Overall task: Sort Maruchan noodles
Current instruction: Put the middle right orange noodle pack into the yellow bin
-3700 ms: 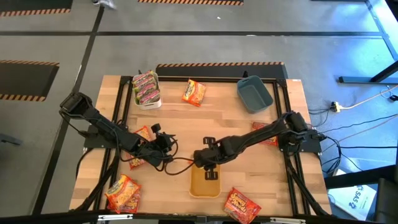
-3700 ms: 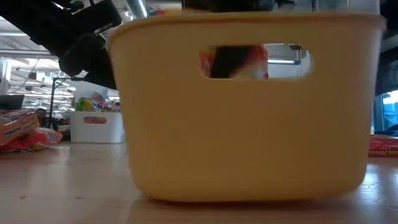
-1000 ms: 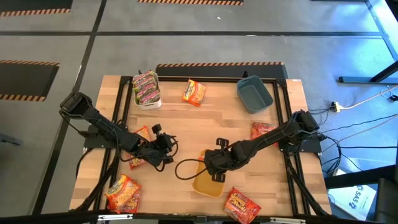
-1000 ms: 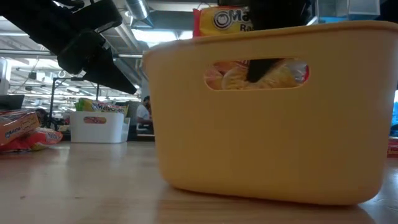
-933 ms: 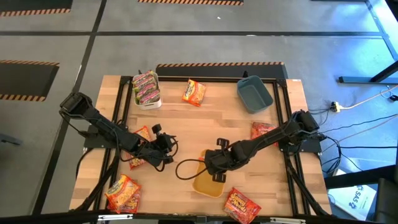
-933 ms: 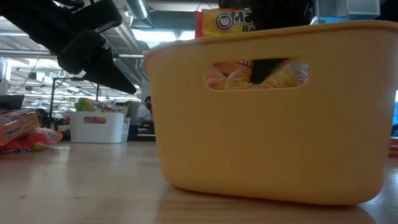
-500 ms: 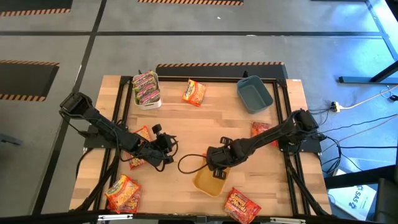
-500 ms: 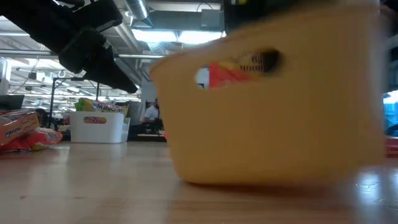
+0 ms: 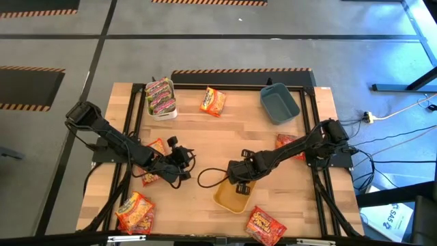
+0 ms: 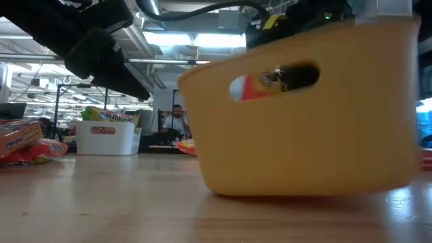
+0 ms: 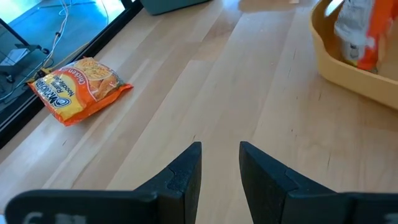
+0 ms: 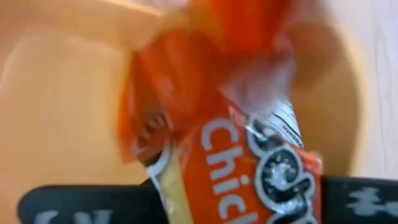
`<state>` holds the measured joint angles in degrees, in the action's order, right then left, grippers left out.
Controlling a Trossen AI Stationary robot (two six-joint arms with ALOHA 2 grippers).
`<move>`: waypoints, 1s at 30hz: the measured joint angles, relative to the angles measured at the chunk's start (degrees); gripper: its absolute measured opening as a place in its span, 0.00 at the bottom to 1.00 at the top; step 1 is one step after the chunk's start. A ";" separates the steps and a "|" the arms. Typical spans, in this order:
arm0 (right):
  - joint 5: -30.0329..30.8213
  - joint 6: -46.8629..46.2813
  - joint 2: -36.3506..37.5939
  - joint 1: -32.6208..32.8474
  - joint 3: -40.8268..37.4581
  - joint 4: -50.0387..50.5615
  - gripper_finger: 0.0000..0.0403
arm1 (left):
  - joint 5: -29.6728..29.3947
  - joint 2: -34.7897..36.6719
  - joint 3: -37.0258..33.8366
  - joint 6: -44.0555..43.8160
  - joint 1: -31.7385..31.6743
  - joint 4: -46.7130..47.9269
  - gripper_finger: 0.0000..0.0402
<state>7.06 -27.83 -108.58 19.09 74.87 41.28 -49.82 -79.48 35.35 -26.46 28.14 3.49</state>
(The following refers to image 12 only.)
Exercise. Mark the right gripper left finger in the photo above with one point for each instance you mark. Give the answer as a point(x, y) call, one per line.
point(93, 205)

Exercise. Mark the orange chicken noodle pack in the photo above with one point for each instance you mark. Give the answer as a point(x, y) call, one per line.
point(224, 140)

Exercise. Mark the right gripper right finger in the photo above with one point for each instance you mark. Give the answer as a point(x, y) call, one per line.
point(360, 202)

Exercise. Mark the yellow plastic bin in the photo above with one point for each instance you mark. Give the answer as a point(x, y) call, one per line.
point(62, 109)

